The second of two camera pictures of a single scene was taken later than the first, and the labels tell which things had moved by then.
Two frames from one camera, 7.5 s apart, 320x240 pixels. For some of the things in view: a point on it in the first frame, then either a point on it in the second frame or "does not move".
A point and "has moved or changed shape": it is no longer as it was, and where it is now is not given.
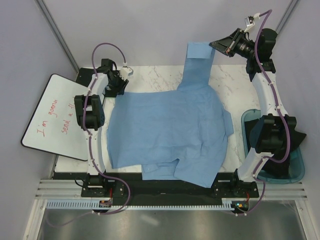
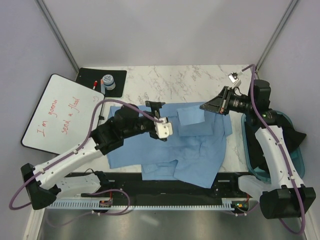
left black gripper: (120, 89) → (154, 107)
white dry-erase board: (53, 126) does not move
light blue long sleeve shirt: (180, 134) has moved or changed shape
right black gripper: (228, 44) → (220, 104)
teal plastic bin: (297, 166) does not move
